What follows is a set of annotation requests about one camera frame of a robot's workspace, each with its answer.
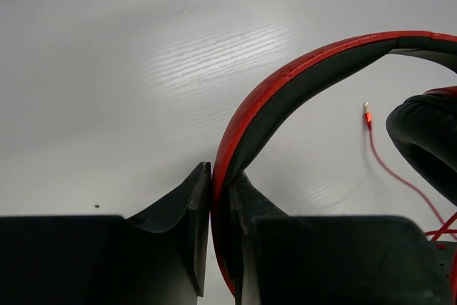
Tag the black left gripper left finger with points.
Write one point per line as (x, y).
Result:
(157, 256)

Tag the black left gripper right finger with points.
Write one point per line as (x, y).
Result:
(283, 259)

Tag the red black headphones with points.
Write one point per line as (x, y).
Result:
(263, 111)

